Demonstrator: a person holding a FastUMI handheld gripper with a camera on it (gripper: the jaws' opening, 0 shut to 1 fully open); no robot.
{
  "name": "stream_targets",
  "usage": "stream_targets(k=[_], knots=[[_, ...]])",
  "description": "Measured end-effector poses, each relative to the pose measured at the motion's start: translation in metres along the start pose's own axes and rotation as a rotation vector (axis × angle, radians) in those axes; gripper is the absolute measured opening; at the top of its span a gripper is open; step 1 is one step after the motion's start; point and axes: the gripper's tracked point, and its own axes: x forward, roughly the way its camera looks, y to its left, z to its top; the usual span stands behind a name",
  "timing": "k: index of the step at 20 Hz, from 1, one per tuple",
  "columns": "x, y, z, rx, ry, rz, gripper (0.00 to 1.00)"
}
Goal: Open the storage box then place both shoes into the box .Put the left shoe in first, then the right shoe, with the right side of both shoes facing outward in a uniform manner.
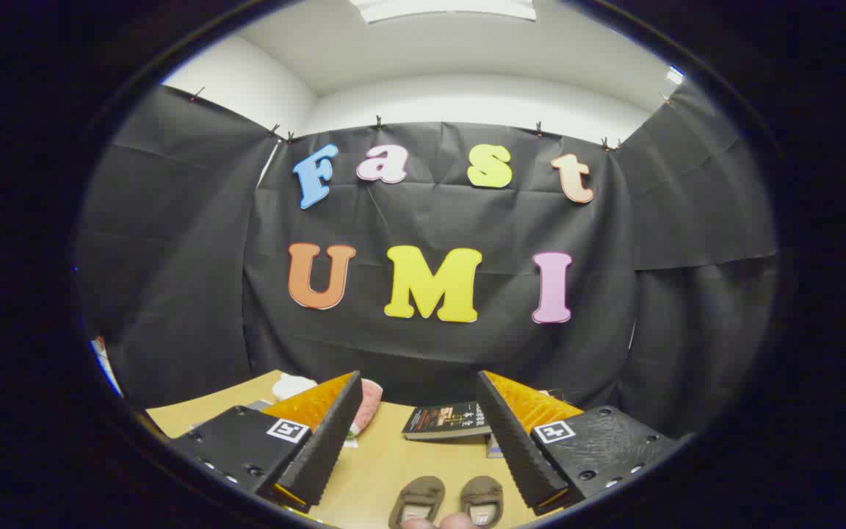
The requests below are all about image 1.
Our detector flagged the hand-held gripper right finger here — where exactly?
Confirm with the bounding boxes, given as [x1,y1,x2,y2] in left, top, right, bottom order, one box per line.
[476,371,688,515]

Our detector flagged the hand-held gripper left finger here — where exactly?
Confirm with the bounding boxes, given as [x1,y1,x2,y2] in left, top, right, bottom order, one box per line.
[170,371,364,514]

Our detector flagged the brown fuzzy shoe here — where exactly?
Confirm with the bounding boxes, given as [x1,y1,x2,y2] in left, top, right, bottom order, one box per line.
[459,475,505,528]
[389,475,447,529]

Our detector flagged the watermelon slice plush toy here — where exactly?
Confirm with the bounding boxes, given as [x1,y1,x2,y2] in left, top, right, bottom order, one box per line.
[347,378,384,442]

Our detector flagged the white plush toy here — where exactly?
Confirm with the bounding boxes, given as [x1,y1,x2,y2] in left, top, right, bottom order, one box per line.
[272,373,319,402]

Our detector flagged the black cover book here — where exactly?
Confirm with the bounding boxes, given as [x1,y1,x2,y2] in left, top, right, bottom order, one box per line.
[402,401,494,442]

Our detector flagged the blue and white display panel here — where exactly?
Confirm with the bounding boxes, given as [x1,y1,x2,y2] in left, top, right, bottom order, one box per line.
[90,336,125,398]

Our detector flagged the ceiling light panel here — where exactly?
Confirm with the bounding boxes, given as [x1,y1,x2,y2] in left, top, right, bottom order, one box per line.
[350,0,538,24]

